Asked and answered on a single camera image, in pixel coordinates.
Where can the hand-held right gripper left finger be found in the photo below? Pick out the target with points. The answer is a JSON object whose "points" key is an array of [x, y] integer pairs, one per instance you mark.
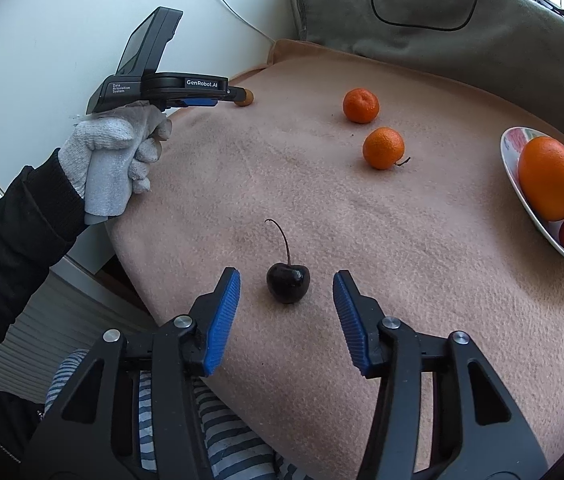
{"points": [[222, 320]]}

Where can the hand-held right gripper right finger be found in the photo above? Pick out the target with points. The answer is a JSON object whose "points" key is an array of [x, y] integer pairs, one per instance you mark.
{"points": [[354, 320]]}

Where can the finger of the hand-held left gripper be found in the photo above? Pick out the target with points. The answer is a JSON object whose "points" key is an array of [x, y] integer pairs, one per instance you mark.
{"points": [[197, 102]]}

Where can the small brown longan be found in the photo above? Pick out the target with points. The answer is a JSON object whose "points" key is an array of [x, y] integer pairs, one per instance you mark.
{"points": [[245, 99]]}

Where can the dark cherry with stem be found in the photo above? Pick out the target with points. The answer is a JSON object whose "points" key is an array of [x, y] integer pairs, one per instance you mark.
{"points": [[288, 282]]}

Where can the white floral plate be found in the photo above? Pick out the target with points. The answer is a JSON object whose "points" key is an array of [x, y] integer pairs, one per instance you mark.
{"points": [[514, 145]]}

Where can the large orange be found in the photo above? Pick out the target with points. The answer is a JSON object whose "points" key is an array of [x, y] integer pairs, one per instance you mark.
{"points": [[549, 177]]}

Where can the person's left forearm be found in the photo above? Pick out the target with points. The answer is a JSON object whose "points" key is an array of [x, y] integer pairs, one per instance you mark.
{"points": [[12, 240]]}

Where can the person's left hand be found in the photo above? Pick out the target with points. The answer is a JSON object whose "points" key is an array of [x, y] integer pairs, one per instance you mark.
{"points": [[107, 130]]}

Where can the pink blanket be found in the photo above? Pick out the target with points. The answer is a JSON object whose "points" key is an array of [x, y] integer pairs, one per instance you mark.
{"points": [[411, 260]]}

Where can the striped pants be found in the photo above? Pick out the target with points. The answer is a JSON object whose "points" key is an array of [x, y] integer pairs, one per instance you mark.
{"points": [[232, 440]]}

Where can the white pipe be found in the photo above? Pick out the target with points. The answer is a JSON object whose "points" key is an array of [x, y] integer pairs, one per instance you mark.
{"points": [[292, 0]]}

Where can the white ribbed radiator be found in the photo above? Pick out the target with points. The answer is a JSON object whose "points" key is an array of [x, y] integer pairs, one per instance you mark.
{"points": [[62, 320]]}

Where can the mandarin without twig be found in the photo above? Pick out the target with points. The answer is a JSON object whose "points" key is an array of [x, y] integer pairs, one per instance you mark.
{"points": [[360, 105]]}

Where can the mandarin with twig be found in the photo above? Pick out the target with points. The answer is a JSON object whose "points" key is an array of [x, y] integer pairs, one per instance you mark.
{"points": [[383, 148]]}

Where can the grey-green cushion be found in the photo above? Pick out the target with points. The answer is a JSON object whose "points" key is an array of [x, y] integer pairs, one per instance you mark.
{"points": [[511, 60]]}

